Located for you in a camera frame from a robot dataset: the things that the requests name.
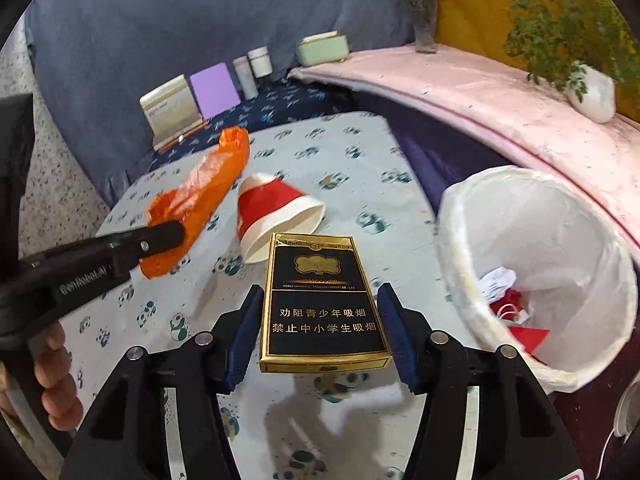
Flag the plain orange plastic bag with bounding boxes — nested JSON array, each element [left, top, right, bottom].
[[139, 127, 250, 281]]

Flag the wide white canister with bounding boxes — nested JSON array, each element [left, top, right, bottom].
[[247, 46, 273, 79]]

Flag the pink cloth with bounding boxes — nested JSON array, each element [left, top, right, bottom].
[[287, 42, 640, 256]]

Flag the white cable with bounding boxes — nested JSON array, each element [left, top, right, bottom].
[[595, 385, 640, 480]]

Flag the navy patterned cloth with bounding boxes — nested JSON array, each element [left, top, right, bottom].
[[150, 80, 351, 171]]

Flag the green plant in white pot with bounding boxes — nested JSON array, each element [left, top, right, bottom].
[[457, 0, 640, 125]]

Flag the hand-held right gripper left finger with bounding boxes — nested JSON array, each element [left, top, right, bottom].
[[60, 284, 266, 480]]

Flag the grey blue blanket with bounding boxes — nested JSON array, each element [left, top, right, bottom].
[[25, 0, 436, 206]]

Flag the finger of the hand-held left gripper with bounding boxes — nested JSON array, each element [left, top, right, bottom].
[[99, 220, 188, 270]]

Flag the green tissue box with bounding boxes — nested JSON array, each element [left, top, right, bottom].
[[295, 31, 350, 67]]

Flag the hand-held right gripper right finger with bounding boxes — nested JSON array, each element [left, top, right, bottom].
[[376, 282, 576, 480]]

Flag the panda print tablecloth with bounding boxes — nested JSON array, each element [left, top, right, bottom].
[[65, 110, 481, 480]]

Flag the dark purple cloth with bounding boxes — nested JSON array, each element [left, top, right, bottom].
[[350, 95, 511, 206]]

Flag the red paper cup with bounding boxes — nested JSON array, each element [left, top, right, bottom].
[[236, 172, 327, 265]]

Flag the glass vase with flowers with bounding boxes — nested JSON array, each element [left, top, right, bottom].
[[387, 0, 446, 54]]

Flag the bin with white liner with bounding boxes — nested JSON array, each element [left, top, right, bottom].
[[437, 165, 638, 395]]

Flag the purple board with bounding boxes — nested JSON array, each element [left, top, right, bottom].
[[190, 62, 241, 120]]

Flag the black gold cigarette pack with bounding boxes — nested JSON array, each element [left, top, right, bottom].
[[259, 232, 393, 375]]

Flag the white tissue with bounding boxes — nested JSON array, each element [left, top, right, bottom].
[[479, 267, 518, 301]]

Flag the yellow cloth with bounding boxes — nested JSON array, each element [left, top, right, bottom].
[[432, 0, 640, 126]]

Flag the slim white canister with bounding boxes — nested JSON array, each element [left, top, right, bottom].
[[232, 56, 259, 101]]

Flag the red paper sheet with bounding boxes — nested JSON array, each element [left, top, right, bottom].
[[509, 326, 551, 356]]

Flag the person's left hand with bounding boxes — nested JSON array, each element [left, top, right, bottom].
[[31, 320, 85, 431]]

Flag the desk calendar stand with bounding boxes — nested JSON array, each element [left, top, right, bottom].
[[139, 74, 210, 152]]

